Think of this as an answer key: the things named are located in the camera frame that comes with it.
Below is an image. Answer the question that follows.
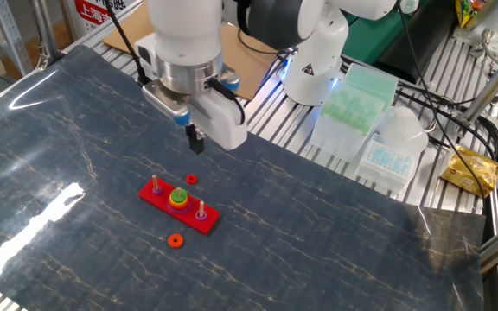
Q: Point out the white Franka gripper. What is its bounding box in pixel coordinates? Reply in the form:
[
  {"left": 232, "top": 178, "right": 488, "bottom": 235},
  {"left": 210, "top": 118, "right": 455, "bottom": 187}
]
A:
[{"left": 186, "top": 90, "right": 248, "bottom": 156}]

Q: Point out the red Hanoi base board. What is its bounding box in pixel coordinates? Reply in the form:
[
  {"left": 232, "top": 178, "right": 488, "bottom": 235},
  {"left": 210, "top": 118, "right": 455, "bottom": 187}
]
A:
[{"left": 137, "top": 175, "right": 221, "bottom": 236}]

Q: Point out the brown cardboard sheet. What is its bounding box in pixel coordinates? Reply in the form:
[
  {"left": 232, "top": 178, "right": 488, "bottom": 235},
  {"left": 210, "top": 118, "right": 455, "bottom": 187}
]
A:
[{"left": 101, "top": 2, "right": 278, "bottom": 101}]

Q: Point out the green pipette tip box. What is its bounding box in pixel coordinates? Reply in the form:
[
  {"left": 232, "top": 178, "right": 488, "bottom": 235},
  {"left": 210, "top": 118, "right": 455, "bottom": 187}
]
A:
[{"left": 309, "top": 63, "right": 399, "bottom": 164}]

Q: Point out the red white printed sign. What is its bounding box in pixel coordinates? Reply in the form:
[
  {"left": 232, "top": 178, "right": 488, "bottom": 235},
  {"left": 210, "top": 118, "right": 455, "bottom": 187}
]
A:
[{"left": 73, "top": 0, "right": 127, "bottom": 34}]

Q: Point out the dark blue marble mat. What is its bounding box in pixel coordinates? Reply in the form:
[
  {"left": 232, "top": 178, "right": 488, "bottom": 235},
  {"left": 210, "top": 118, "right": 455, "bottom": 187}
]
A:
[{"left": 0, "top": 45, "right": 488, "bottom": 311}]

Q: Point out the clear tube rack box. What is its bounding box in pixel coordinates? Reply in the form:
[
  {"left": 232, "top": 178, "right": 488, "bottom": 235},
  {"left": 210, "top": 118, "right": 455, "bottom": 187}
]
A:
[{"left": 354, "top": 133, "right": 421, "bottom": 194}]

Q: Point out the green board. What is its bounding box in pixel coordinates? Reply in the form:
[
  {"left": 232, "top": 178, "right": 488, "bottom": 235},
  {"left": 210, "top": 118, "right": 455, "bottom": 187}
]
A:
[{"left": 342, "top": 0, "right": 431, "bottom": 66}]

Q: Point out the grey perforated shelf upright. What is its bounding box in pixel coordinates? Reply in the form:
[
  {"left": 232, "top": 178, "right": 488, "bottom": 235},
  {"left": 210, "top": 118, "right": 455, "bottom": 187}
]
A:
[{"left": 0, "top": 0, "right": 34, "bottom": 77}]

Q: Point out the white translucent dome lid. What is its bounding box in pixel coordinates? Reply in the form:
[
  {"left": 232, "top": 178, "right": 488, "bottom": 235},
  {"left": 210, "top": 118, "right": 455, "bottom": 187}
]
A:
[{"left": 376, "top": 106, "right": 430, "bottom": 152}]

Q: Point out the black foam sheet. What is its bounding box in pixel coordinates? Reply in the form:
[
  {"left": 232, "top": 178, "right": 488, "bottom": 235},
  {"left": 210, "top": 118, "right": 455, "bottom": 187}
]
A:
[{"left": 376, "top": 0, "right": 460, "bottom": 84}]

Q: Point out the gold snack packet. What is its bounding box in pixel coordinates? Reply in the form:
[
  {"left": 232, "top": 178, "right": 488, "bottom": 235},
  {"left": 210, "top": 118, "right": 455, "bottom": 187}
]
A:
[{"left": 438, "top": 144, "right": 498, "bottom": 199}]

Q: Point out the yellow colourful snack packet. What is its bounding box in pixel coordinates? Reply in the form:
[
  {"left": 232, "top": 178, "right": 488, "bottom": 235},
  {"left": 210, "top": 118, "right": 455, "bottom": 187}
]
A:
[{"left": 455, "top": 0, "right": 486, "bottom": 28}]

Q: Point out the silver wrist mount plate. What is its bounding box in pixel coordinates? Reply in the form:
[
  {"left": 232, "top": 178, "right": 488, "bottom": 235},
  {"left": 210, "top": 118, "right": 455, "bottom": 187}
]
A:
[{"left": 141, "top": 79, "right": 192, "bottom": 127}]

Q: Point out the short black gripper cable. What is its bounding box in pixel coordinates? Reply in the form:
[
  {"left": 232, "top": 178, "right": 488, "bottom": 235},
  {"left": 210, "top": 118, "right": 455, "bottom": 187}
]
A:
[{"left": 207, "top": 77, "right": 246, "bottom": 126}]

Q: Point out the large purple Hanoi ring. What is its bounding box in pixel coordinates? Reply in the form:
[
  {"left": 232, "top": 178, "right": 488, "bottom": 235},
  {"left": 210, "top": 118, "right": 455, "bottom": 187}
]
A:
[{"left": 166, "top": 202, "right": 192, "bottom": 215}]

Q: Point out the long black wrist cable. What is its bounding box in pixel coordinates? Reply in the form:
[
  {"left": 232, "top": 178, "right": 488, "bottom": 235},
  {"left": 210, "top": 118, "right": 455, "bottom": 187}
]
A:
[{"left": 104, "top": 0, "right": 151, "bottom": 86}]

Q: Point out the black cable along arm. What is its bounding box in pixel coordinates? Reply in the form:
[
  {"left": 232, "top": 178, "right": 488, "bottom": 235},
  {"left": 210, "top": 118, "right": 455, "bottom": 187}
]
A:
[{"left": 234, "top": 0, "right": 254, "bottom": 36}]

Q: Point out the black cable bundle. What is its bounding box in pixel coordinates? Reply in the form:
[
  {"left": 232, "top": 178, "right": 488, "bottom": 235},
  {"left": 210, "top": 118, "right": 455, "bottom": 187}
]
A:
[{"left": 398, "top": 86, "right": 498, "bottom": 163}]

